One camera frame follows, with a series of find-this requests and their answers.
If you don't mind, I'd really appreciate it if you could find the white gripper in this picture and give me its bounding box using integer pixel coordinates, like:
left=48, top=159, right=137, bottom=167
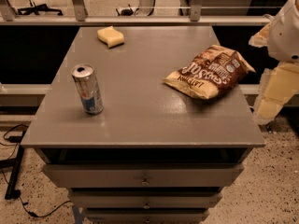
left=249, top=0, right=299, bottom=124

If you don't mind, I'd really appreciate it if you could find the silver blue redbull can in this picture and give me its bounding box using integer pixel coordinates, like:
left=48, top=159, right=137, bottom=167
left=71, top=64, right=104, bottom=115

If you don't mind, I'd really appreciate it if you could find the brown chip bag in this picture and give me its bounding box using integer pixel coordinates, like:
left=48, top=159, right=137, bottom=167
left=164, top=45, right=254, bottom=100

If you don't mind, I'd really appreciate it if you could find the yellow sponge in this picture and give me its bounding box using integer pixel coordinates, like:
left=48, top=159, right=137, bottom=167
left=97, top=26, right=124, bottom=48

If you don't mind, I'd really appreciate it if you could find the grey drawer cabinet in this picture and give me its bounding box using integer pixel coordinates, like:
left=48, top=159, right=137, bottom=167
left=20, top=25, right=266, bottom=224

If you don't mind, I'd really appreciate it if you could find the bottom grey drawer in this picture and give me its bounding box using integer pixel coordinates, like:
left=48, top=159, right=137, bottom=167
left=86, top=209, right=209, bottom=224

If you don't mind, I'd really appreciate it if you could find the grey drawer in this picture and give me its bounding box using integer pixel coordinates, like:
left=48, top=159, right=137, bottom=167
left=68, top=189, right=222, bottom=209
left=86, top=209, right=209, bottom=224
left=43, top=163, right=244, bottom=189

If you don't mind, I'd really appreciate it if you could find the middle grey drawer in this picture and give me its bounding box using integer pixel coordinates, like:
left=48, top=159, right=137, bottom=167
left=68, top=189, right=222, bottom=209

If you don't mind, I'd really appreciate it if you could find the black office chair base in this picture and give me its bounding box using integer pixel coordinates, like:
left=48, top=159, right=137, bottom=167
left=17, top=0, right=63, bottom=16

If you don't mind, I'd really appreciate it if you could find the top grey drawer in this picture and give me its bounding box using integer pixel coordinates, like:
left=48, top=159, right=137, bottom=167
left=43, top=163, right=244, bottom=189

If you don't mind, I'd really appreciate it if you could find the black metal stand leg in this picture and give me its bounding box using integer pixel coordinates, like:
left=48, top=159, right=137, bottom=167
left=0, top=136, right=24, bottom=200

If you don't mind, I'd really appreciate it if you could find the metal railing frame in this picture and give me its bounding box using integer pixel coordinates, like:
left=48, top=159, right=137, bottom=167
left=1, top=0, right=283, bottom=26

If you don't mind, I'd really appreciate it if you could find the black floor cable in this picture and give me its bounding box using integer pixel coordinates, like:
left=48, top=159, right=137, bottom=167
left=0, top=123, right=73, bottom=218

